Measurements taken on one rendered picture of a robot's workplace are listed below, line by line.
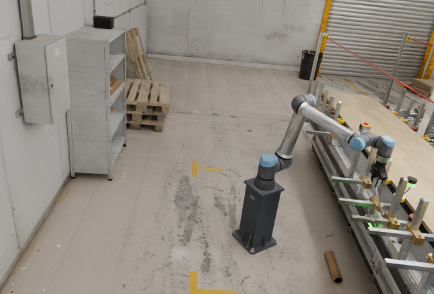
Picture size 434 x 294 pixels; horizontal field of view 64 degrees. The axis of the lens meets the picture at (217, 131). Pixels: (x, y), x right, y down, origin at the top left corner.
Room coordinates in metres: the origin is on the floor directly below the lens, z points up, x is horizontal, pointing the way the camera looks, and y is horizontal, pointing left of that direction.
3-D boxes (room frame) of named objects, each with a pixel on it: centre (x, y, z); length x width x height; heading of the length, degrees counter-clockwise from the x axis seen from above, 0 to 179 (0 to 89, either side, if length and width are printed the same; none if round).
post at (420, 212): (1.70, -1.22, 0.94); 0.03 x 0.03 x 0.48; 0
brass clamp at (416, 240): (1.67, -1.22, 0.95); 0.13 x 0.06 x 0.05; 0
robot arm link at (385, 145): (2.13, -1.14, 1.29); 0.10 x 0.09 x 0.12; 43
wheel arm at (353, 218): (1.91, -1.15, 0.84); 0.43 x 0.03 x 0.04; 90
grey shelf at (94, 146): (3.73, 1.38, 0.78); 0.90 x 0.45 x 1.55; 6
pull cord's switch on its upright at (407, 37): (4.75, -2.34, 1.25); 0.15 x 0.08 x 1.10; 0
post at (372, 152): (2.45, -1.22, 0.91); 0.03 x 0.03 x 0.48; 0
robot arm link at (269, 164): (2.61, -0.47, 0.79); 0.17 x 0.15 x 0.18; 133
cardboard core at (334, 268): (2.31, -1.13, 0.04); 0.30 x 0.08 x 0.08; 0
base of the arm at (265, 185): (2.60, -0.46, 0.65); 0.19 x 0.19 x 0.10
